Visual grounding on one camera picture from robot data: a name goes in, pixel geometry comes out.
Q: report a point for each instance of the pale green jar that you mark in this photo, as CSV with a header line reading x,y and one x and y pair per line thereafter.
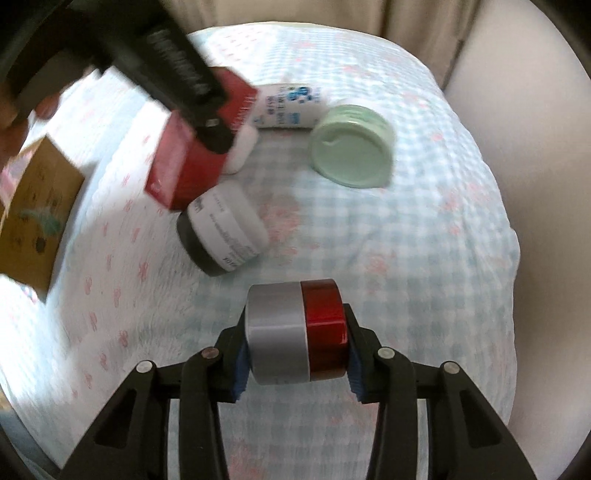
x,y
351,150

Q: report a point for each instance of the blue checked blanket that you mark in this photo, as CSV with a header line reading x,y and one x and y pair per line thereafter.
x,y
369,258

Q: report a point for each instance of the white jar with black lid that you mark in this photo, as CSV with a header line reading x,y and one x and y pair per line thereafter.
x,y
226,226

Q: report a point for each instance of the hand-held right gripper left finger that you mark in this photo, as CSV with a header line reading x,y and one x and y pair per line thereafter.
x,y
240,369

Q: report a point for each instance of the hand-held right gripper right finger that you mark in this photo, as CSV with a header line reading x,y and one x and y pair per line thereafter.
x,y
358,378

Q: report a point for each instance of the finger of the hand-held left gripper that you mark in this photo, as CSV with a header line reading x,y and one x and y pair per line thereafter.
x,y
203,92

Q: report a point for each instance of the white bottle with blue print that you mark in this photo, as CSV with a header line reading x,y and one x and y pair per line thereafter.
x,y
288,108

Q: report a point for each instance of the red carton box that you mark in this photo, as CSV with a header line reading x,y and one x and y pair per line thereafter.
x,y
171,170

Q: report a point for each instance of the person's left hand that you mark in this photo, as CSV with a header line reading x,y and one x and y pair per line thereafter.
x,y
11,136

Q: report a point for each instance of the red jar with silver lid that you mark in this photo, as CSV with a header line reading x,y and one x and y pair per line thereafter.
x,y
295,332

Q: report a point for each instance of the brown cardboard box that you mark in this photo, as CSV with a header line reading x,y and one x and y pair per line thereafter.
x,y
37,217

